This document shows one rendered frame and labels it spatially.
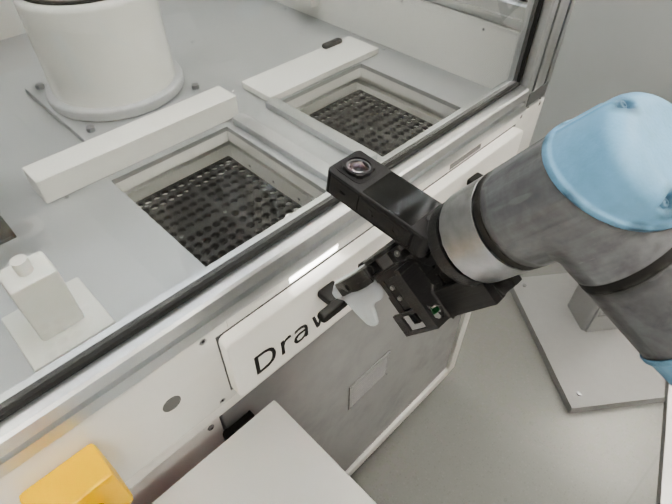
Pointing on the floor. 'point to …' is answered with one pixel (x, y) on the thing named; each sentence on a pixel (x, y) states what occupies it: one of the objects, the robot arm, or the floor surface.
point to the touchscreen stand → (584, 347)
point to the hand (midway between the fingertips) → (349, 276)
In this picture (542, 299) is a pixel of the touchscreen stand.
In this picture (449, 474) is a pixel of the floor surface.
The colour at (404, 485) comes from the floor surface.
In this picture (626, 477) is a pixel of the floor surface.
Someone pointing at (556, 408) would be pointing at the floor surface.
